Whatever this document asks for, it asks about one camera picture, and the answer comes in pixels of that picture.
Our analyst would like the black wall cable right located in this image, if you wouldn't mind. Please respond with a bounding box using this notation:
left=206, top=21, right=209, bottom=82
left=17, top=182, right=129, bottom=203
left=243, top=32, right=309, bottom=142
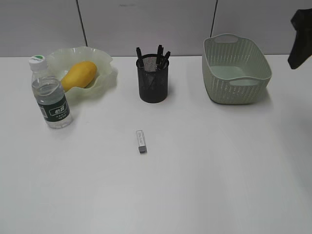
left=210, top=0, right=218, bottom=38

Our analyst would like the translucent green wavy plate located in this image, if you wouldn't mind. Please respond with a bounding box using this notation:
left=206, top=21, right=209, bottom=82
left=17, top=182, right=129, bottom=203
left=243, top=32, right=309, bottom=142
left=46, top=46, right=113, bottom=100

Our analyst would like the yellow mango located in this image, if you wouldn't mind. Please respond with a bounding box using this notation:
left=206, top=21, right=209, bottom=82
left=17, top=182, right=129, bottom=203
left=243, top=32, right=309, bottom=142
left=61, top=61, right=98, bottom=92

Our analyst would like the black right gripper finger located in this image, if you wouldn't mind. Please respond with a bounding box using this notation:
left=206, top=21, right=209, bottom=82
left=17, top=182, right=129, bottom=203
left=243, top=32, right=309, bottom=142
left=288, top=30, right=312, bottom=70

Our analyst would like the black wall cable left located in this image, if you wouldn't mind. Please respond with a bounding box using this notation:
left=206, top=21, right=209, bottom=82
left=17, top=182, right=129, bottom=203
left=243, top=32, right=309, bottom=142
left=76, top=0, right=89, bottom=47

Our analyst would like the clear water bottle green label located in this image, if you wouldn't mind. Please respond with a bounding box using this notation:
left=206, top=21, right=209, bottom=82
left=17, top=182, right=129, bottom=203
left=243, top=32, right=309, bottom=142
left=28, top=55, right=73, bottom=129

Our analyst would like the black mesh pen holder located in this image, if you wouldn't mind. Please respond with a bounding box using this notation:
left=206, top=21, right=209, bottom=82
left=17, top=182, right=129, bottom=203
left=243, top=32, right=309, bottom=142
left=136, top=54, right=169, bottom=103

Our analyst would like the black marker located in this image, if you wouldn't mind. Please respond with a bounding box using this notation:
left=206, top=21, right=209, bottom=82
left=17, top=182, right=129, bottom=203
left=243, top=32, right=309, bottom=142
left=156, top=44, right=163, bottom=70
left=158, top=51, right=171, bottom=70
left=136, top=47, right=144, bottom=68

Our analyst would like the pale green plastic basket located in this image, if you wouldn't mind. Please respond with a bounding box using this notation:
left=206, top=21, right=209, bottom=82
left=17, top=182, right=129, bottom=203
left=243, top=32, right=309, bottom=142
left=202, top=34, right=272, bottom=105

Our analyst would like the black wall cable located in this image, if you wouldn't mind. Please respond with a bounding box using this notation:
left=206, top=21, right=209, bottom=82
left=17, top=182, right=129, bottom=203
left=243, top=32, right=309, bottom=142
left=76, top=0, right=89, bottom=47
left=210, top=0, right=218, bottom=38

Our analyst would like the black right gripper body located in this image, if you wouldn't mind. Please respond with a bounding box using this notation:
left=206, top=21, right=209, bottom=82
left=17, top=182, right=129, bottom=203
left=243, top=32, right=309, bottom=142
left=291, top=8, right=312, bottom=31

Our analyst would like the white eraser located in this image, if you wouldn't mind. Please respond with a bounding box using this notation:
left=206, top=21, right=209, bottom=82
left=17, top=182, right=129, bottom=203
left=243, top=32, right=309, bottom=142
left=136, top=130, right=147, bottom=154

